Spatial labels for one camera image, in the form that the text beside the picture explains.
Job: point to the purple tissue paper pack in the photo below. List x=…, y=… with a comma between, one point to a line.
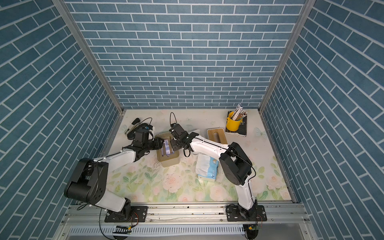
x=167, y=149

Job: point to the black book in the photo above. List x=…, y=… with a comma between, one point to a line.
x=242, y=131

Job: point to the black glasses case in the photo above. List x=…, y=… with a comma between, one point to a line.
x=131, y=134

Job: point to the beige black stapler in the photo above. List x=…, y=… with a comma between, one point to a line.
x=132, y=126

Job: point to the blue white tissue pack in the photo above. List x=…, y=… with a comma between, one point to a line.
x=207, y=168

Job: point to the white box wooden lid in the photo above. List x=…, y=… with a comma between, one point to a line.
x=217, y=135

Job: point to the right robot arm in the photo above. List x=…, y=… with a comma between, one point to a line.
x=235, y=163

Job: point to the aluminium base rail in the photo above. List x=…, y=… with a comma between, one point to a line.
x=191, y=221

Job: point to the beige tissue box base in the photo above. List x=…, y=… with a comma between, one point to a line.
x=168, y=160

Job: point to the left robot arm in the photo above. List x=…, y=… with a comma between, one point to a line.
x=88, y=183

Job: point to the white tissue box base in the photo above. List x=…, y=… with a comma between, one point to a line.
x=197, y=143

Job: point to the yellow pen cup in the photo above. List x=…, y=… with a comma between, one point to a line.
x=232, y=125

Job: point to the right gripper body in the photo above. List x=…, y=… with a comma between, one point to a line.
x=176, y=145

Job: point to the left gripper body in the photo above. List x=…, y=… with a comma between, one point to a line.
x=148, y=146

